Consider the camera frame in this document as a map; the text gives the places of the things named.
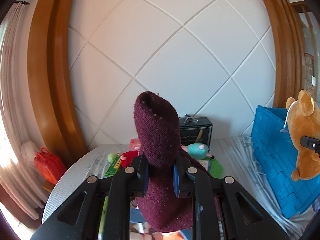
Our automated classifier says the teal pig plush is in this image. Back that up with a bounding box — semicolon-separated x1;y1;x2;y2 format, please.
186;143;212;160

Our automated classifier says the wooden framed glass door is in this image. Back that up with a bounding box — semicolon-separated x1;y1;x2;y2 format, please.
290;1;320;90

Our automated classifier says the grey wooden desktop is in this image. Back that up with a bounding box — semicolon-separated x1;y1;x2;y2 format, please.
42;144;140;230

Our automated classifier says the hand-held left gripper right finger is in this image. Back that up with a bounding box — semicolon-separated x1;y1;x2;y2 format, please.
172;155;290;240

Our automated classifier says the red toy suitcase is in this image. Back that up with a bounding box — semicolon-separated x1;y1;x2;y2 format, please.
34;147;67;185

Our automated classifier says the brown wooden wall frame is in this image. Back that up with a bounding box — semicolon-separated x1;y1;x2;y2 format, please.
27;0;307;170

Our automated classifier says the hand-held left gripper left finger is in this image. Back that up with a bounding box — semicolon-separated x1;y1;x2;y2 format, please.
30;155;150;240

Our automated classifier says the blue plastic crate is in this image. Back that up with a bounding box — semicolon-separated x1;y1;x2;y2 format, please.
251;105;320;219

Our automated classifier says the white cloth bundle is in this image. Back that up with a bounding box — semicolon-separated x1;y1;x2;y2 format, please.
21;141;38;166

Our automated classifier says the white curtain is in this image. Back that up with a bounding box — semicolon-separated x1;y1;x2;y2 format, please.
0;1;50;220

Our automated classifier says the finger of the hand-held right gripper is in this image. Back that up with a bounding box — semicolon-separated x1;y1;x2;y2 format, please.
301;135;320;153

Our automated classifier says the maroon knitted sock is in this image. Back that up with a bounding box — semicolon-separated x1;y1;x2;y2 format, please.
133;91;213;233

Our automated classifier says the red plush toy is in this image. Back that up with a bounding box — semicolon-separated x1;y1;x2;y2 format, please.
120;150;140;168

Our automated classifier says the patterned rolled rug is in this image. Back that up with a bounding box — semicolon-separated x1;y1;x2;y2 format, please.
303;52;316;87

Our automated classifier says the black box with metal handle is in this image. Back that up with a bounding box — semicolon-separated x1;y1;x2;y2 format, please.
178;114;213;148

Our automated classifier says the green cardboard box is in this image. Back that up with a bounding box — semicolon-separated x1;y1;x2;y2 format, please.
104;155;125;177

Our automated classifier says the brown teddy bear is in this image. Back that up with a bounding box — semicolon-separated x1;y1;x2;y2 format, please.
286;89;320;182

